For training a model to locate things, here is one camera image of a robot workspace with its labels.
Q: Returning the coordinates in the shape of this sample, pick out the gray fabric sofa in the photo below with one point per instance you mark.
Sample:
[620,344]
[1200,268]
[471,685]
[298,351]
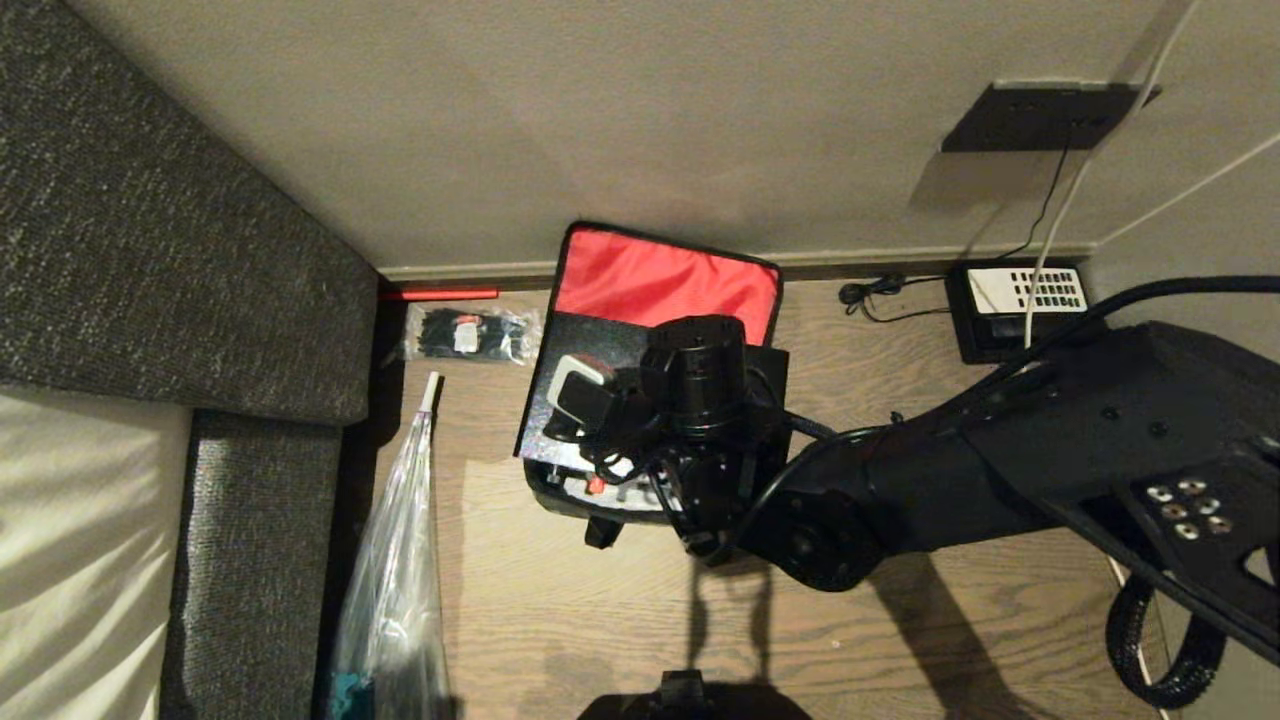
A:
[150,220]

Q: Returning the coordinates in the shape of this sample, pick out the clear plastic bag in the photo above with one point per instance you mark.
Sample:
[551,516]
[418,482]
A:
[395,590]

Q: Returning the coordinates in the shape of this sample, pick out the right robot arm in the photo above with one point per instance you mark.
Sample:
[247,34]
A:
[1010,450]

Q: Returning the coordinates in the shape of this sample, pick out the baseboard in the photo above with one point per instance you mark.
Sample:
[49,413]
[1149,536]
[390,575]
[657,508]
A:
[900,262]

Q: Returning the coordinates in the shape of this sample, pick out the red lined bag lid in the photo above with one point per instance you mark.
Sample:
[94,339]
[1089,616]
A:
[650,280]

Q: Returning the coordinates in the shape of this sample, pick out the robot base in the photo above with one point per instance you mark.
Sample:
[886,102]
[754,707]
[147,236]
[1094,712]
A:
[692,702]

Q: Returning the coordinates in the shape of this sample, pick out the white cushion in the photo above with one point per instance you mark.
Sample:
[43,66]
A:
[80,560]

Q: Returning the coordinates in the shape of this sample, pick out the black wall outlet plate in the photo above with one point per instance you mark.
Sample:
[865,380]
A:
[1040,118]

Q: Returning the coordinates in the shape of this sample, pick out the dark glittery case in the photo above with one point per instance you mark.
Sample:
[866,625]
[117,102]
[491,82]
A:
[560,360]

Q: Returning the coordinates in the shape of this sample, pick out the black box with white vents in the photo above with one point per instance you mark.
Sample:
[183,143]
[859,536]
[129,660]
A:
[1000,325]

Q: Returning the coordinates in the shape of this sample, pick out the red stick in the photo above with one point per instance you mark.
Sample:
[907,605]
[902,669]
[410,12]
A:
[440,294]

